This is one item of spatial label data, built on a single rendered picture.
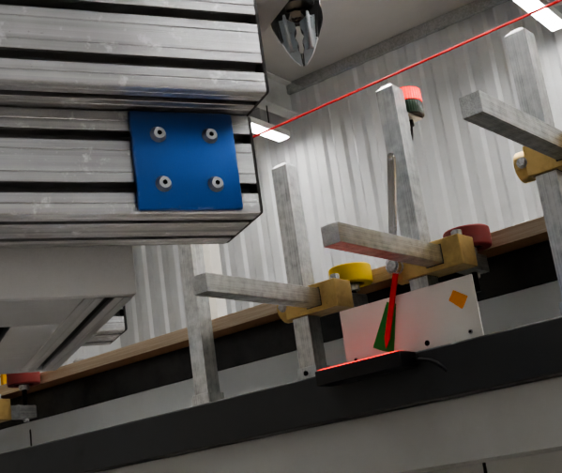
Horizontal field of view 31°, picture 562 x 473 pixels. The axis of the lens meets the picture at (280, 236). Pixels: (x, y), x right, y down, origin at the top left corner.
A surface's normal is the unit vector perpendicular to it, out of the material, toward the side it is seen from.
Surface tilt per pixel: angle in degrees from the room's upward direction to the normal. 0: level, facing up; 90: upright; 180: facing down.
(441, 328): 90
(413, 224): 90
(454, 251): 90
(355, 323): 90
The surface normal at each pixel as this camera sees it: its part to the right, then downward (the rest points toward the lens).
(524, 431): -0.63, -0.12
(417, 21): 0.14, 0.95
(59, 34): 0.39, -0.30
